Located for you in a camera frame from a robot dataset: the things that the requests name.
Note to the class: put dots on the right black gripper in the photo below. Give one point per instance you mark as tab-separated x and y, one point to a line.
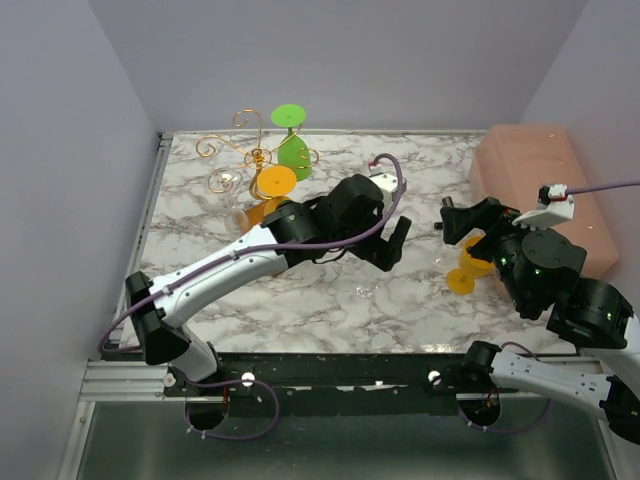
488	214

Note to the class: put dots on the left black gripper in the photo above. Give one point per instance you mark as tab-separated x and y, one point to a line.
381	253

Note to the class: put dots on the clear wine glass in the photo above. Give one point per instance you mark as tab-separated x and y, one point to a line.
226	185
358	277

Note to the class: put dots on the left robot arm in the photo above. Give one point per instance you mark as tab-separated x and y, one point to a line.
349	218

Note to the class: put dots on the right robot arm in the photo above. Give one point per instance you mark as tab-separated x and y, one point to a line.
541	270

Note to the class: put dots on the orange wine glass on table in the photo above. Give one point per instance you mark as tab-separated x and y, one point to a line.
461	280

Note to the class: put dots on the orange hanging wine glass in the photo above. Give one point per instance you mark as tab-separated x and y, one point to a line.
275	183

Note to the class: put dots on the wooden rack base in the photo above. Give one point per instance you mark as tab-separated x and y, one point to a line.
257	212

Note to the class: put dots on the green wine glass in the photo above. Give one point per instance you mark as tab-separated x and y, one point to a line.
292	152

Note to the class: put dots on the clear glass on table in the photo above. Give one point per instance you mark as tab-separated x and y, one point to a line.
446	255

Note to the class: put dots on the black cylinder piece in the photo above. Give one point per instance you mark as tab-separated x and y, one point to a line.
446	202

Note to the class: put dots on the pink plastic storage box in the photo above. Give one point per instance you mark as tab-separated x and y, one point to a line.
513	161

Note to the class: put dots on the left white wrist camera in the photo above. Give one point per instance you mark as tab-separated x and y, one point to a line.
388	184

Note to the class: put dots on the black mounting rail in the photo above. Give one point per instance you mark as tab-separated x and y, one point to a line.
254	385

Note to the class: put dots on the gold wire glass rack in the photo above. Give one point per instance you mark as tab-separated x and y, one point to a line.
257	158

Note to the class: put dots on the aluminium frame rail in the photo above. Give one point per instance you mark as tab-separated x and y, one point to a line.
122	381

